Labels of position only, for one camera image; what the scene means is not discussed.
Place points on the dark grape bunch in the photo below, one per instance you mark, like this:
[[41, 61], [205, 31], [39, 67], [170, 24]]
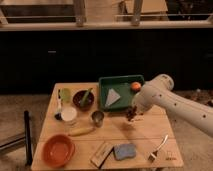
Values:
[[131, 113]]

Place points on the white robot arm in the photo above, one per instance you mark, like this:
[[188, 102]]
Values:
[[158, 91]]

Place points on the small metal cup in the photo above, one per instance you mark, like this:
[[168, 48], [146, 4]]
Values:
[[97, 118]]

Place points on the light green cup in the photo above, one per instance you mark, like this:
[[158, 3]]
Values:
[[65, 95]]

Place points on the white cup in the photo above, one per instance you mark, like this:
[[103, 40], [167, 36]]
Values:
[[69, 115]]

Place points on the grey folded cloth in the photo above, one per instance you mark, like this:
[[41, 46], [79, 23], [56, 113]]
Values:
[[112, 97]]

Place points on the green plastic tray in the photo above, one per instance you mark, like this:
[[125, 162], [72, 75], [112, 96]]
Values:
[[121, 84]]

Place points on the green utensil in bowl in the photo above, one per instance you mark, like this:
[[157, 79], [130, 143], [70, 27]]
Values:
[[82, 102]]

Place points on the dark maroon bowl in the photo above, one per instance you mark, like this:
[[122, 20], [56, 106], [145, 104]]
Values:
[[78, 97]]

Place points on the orange fruit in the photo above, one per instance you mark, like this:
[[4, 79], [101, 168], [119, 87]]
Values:
[[135, 86]]

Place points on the yellow banana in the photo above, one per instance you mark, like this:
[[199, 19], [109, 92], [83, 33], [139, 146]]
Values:
[[80, 131]]

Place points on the blue sponge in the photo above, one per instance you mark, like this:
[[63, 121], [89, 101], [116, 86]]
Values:
[[124, 151]]

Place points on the wooden block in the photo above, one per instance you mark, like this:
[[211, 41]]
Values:
[[101, 154]]

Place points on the orange plastic bowl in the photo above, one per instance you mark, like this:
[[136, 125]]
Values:
[[57, 151]]

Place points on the black table leg bar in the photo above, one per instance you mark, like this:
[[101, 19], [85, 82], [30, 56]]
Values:
[[28, 146]]

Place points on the white handled brush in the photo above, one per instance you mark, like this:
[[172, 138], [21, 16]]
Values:
[[59, 107]]

